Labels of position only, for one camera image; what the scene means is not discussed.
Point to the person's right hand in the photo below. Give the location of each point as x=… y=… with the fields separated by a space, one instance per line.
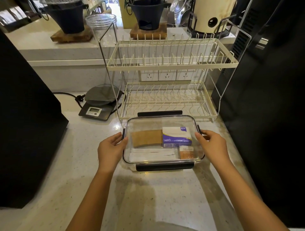
x=215 y=148

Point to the person's left hand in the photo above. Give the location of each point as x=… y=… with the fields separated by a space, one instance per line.
x=110 y=153

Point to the person's left thumb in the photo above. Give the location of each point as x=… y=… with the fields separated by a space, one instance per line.
x=123 y=145

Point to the person's right thumb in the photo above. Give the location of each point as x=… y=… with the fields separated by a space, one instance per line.
x=200 y=140

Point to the clear lidded storage container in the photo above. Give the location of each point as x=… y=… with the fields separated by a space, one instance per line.
x=164 y=142

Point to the person's right forearm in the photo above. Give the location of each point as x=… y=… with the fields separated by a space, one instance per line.
x=247 y=197

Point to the person's left forearm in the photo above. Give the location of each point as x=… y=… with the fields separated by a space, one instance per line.
x=91 y=201

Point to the orange sachet packet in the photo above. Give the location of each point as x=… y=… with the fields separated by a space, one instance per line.
x=186 y=152

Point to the white purple tissue pack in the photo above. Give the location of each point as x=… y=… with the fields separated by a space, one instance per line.
x=176 y=136

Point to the brown cardboard cup sleeve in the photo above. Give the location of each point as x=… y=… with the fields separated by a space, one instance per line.
x=147 y=138

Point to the white paper packets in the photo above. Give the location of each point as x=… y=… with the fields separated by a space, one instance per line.
x=152 y=155

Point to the grey digital kitchen scale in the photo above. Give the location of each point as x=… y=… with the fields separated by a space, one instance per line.
x=99 y=102

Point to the cream two-tier dish rack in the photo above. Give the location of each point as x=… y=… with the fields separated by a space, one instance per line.
x=171 y=71

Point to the large black appliance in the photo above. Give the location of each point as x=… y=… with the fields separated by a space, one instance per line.
x=269 y=95

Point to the black appliance box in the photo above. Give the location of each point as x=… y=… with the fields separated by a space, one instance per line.
x=26 y=123

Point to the wooden trivet board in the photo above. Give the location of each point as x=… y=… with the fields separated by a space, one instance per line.
x=71 y=35
x=149 y=32

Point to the cream cylindrical canister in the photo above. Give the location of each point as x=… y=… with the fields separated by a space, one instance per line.
x=212 y=15

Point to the glass pot lid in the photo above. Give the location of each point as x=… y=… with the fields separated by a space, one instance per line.
x=180 y=10

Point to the black iron pot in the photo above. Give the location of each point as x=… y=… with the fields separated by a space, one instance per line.
x=65 y=16
x=148 y=14

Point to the white wall socket panel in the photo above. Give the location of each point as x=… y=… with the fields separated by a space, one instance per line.
x=166 y=75

